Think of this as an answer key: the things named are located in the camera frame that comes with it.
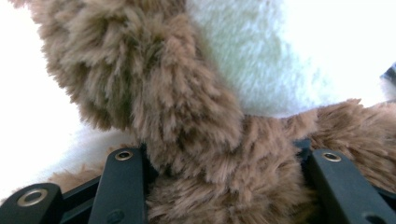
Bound brown teddy bear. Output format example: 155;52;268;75
7;0;396;224

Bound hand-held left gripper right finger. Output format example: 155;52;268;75
306;148;396;224

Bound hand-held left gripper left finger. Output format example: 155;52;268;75
88;147;148;224

